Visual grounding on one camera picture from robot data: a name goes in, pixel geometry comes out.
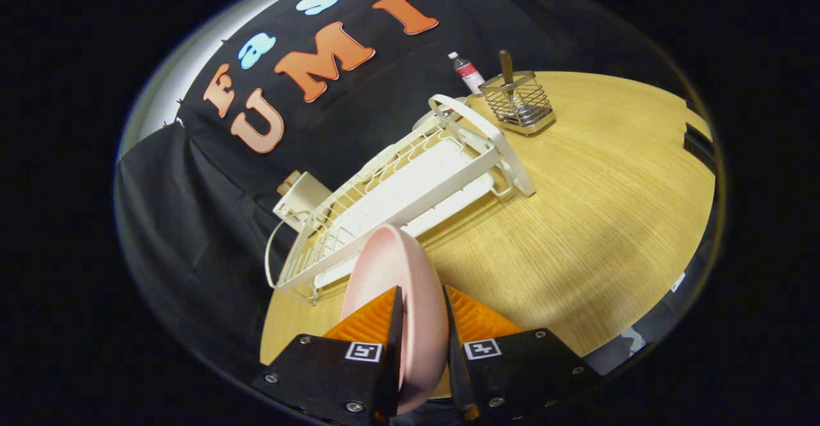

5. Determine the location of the white wire dish rack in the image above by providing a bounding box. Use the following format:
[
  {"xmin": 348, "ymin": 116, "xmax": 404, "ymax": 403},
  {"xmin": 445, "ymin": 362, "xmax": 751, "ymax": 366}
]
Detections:
[{"xmin": 265, "ymin": 94, "xmax": 537, "ymax": 305}]

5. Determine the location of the pink plate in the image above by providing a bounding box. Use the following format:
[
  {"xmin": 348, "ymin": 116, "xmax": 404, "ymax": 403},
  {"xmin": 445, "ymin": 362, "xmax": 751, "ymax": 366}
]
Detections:
[{"xmin": 340, "ymin": 224, "xmax": 450, "ymax": 416}]

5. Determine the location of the clear bottle with red label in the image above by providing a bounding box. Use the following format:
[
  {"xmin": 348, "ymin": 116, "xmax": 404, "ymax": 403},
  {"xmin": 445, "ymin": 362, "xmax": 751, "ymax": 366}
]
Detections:
[{"xmin": 448, "ymin": 51, "xmax": 486, "ymax": 95}]

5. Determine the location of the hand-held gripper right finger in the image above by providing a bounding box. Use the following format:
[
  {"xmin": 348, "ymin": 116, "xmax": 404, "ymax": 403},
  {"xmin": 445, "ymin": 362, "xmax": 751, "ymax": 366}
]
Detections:
[{"xmin": 442, "ymin": 285, "xmax": 600, "ymax": 422}]

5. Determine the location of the black backdrop cloth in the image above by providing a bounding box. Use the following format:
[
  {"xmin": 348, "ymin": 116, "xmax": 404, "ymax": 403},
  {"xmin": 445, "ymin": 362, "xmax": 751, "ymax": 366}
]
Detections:
[{"xmin": 115, "ymin": 0, "xmax": 705, "ymax": 375}]

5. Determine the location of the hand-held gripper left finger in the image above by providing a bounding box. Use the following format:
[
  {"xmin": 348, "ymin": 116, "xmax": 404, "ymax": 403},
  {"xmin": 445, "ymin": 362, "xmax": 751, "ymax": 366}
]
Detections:
[{"xmin": 251, "ymin": 285, "xmax": 406, "ymax": 426}]

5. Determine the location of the brown wooden spoon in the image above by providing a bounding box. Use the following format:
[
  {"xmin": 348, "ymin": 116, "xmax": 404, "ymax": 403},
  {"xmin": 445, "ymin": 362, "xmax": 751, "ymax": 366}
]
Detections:
[{"xmin": 498, "ymin": 49, "xmax": 515, "ymax": 103}]

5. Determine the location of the white toaster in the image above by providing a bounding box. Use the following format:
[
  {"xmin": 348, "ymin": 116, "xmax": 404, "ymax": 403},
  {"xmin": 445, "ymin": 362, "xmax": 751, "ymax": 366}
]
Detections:
[{"xmin": 273, "ymin": 171, "xmax": 334, "ymax": 233}]

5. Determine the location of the metal wire basket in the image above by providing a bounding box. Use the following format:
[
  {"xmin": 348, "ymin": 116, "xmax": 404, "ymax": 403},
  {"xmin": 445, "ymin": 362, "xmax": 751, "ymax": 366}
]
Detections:
[{"xmin": 478, "ymin": 70, "xmax": 557, "ymax": 136}]

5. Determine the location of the black table clamp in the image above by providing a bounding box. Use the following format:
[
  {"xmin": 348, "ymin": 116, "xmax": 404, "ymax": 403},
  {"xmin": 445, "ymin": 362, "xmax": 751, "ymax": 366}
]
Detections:
[{"xmin": 683, "ymin": 122, "xmax": 717, "ymax": 174}]

